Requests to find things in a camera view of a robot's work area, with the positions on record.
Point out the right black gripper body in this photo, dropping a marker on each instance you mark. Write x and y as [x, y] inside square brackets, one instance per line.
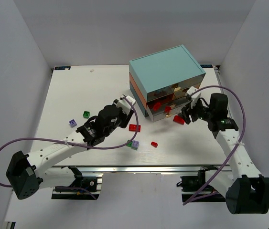
[191, 114]

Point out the green and purple lego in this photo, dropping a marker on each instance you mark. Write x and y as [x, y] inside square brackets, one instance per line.
[133, 144]

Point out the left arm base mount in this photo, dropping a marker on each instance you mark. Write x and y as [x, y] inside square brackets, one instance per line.
[71, 183]

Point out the small red lego slope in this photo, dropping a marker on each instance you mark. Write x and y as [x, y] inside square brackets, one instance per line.
[154, 144]

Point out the clear bottom drawer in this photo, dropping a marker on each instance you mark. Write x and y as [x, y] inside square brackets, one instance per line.
[160, 111]

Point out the red flat lego plate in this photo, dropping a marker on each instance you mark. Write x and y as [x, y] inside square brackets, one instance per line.
[134, 128]

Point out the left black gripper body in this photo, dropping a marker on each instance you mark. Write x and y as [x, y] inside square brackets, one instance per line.
[125, 119]

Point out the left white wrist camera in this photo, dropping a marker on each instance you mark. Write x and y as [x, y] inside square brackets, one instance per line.
[125, 103]

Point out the red arch lego piece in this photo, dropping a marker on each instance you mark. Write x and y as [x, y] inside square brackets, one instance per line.
[167, 109]

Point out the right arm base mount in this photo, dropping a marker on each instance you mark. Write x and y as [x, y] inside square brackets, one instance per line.
[189, 184]

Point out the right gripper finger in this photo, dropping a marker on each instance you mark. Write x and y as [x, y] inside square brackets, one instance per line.
[186, 110]
[187, 117]

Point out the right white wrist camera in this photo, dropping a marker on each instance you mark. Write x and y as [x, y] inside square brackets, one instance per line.
[192, 95]

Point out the teal orange drawer cabinet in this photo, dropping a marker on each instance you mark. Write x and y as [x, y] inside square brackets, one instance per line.
[164, 76]

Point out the small purple lego brick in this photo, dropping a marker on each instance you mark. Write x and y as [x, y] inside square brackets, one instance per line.
[72, 123]

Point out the red curved lego brick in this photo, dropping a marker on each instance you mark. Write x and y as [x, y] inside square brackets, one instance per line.
[178, 120]

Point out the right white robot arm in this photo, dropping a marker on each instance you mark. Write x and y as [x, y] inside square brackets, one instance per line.
[247, 192]

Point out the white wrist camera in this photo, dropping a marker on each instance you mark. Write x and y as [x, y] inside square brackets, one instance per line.
[125, 103]
[192, 95]

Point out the red rounded lego brick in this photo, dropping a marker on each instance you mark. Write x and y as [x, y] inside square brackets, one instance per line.
[156, 106]

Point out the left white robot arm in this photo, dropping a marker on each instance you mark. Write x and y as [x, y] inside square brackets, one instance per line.
[27, 173]

